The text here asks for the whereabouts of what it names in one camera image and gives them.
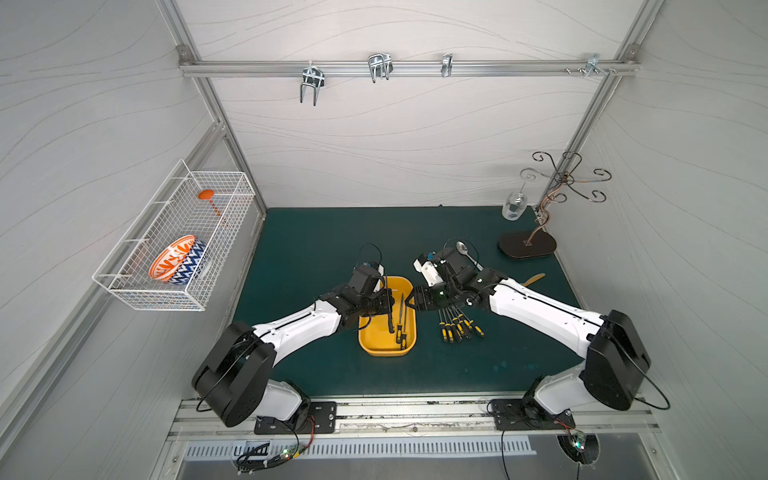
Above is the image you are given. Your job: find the small metal hook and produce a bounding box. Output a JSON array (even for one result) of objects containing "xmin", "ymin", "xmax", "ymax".
[{"xmin": 441, "ymin": 53, "xmax": 453, "ymax": 78}]

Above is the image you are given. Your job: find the blue patterned bowl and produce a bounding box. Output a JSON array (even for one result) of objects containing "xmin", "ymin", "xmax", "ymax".
[{"xmin": 167, "ymin": 240, "xmax": 209, "ymax": 285}]

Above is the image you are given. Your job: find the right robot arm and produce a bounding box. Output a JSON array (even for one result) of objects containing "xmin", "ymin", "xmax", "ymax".
[{"xmin": 412, "ymin": 269, "xmax": 650, "ymax": 416}]

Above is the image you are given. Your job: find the white wire basket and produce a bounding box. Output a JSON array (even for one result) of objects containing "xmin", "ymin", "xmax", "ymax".
[{"xmin": 92, "ymin": 160, "xmax": 255, "ymax": 312}]

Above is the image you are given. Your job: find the copper hook stand black base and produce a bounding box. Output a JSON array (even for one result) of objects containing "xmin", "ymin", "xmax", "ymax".
[{"xmin": 497, "ymin": 151, "xmax": 613, "ymax": 260}]

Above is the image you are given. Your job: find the wooden knife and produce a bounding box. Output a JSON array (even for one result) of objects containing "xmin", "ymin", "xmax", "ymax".
[{"xmin": 522, "ymin": 273, "xmax": 546, "ymax": 287}]

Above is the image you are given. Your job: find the black cable bundle left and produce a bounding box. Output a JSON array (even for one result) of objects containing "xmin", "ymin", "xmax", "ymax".
[{"xmin": 230, "ymin": 413, "xmax": 317, "ymax": 475}]

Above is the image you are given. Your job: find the aluminium front rail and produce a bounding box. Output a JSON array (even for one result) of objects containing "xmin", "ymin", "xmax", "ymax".
[{"xmin": 166, "ymin": 392, "xmax": 661, "ymax": 441}]

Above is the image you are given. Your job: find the white vent strip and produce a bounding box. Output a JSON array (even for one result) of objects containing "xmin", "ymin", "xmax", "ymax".
[{"xmin": 184, "ymin": 434, "xmax": 537, "ymax": 462}]

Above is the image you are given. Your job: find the metal double hook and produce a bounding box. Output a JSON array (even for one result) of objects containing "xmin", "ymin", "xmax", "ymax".
[{"xmin": 299, "ymin": 65, "xmax": 326, "ymax": 106}]

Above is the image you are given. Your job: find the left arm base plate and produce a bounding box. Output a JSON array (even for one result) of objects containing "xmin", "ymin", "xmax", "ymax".
[{"xmin": 254, "ymin": 401, "xmax": 338, "ymax": 435}]

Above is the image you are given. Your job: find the clear glass jar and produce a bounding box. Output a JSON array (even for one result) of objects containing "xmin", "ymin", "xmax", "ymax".
[{"xmin": 501, "ymin": 190, "xmax": 528, "ymax": 221}]

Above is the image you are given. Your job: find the aluminium top rail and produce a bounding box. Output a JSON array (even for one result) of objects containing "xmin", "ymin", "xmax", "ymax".
[{"xmin": 180, "ymin": 59, "xmax": 641, "ymax": 79}]

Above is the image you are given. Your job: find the yellow plastic storage tray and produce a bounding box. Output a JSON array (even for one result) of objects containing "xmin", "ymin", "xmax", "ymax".
[{"xmin": 358, "ymin": 276, "xmax": 417, "ymax": 357}]

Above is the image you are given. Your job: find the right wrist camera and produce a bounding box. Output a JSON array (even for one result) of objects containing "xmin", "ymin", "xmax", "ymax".
[{"xmin": 413, "ymin": 247, "xmax": 479, "ymax": 288}]

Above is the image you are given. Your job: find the orange spoon in basket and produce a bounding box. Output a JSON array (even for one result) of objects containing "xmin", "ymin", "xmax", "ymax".
[{"xmin": 197, "ymin": 189, "xmax": 221, "ymax": 217}]

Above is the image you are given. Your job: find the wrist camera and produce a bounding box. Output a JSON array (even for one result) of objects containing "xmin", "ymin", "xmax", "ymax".
[
  {"xmin": 348, "ymin": 264, "xmax": 383, "ymax": 296},
  {"xmin": 413, "ymin": 247, "xmax": 479, "ymax": 288}
]

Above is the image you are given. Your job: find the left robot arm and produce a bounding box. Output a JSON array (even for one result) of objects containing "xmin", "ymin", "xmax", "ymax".
[{"xmin": 191, "ymin": 281, "xmax": 394, "ymax": 430}]

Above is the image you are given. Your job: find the metal spoon white handle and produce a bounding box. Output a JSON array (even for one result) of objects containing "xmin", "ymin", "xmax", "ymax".
[{"xmin": 455, "ymin": 241, "xmax": 483, "ymax": 271}]

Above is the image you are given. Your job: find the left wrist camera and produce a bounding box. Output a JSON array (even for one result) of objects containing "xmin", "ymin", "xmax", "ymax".
[{"xmin": 348, "ymin": 264, "xmax": 383, "ymax": 296}]

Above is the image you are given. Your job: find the metal loop hook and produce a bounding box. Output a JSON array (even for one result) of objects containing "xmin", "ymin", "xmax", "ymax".
[{"xmin": 367, "ymin": 53, "xmax": 394, "ymax": 83}]

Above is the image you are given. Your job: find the aluminium rail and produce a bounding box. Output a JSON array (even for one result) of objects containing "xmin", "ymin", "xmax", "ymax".
[
  {"xmin": 166, "ymin": 392, "xmax": 661, "ymax": 441},
  {"xmin": 180, "ymin": 59, "xmax": 641, "ymax": 79}
]

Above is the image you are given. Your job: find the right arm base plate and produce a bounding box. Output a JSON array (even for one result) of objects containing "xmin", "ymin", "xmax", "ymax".
[{"xmin": 486, "ymin": 398, "xmax": 576, "ymax": 431}]

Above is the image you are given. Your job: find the orange patterned bowl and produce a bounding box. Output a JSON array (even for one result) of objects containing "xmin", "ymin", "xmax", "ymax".
[{"xmin": 148, "ymin": 235, "xmax": 197, "ymax": 282}]

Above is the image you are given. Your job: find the metal clamp hook right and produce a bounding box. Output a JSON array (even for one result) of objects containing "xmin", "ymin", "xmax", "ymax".
[{"xmin": 563, "ymin": 53, "xmax": 618, "ymax": 78}]

